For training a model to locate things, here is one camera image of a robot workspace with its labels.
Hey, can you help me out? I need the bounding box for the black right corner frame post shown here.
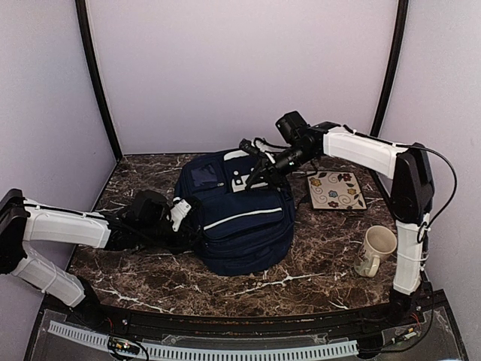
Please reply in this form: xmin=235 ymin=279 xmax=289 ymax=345
xmin=370 ymin=0 xmax=410 ymax=138

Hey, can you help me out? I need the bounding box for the navy blue student backpack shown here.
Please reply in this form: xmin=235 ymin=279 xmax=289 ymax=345
xmin=174 ymin=150 xmax=295 ymax=276

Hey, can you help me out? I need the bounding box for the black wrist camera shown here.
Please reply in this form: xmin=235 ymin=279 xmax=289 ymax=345
xmin=239 ymin=138 xmax=275 ymax=163
xmin=170 ymin=197 xmax=201 ymax=232

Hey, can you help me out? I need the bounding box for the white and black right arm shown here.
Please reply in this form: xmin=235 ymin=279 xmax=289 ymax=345
xmin=239 ymin=111 xmax=434 ymax=296

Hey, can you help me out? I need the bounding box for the grey slotted cable duct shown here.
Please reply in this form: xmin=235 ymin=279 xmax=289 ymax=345
xmin=47 ymin=320 xmax=358 ymax=360

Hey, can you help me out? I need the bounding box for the black corner frame post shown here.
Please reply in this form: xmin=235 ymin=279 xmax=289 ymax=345
xmin=74 ymin=0 xmax=123 ymax=162
xmin=370 ymin=0 xmax=410 ymax=138

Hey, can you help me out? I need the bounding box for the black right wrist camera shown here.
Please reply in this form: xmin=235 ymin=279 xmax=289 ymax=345
xmin=239 ymin=138 xmax=275 ymax=163

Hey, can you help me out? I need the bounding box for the black front table rail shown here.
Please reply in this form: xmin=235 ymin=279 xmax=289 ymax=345
xmin=41 ymin=291 xmax=448 ymax=341

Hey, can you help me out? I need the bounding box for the floral patterned notebook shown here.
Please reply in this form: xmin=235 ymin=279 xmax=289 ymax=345
xmin=307 ymin=171 xmax=367 ymax=211

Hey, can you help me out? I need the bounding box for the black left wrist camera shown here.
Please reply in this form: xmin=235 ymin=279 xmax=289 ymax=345
xmin=170 ymin=197 xmax=201 ymax=232

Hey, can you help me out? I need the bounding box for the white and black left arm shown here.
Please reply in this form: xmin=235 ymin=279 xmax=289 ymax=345
xmin=1 ymin=189 xmax=200 ymax=328

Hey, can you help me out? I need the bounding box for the cream ceramic mug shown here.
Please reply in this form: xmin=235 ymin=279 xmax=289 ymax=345
xmin=354 ymin=226 xmax=398 ymax=278

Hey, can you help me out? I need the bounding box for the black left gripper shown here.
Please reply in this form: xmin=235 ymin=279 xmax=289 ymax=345
xmin=138 ymin=213 xmax=201 ymax=256

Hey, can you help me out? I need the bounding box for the black left corner frame post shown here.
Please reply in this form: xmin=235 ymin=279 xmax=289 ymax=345
xmin=74 ymin=0 xmax=123 ymax=162

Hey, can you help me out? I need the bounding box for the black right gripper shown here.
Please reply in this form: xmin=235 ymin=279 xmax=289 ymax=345
xmin=245 ymin=144 xmax=317 ymax=193

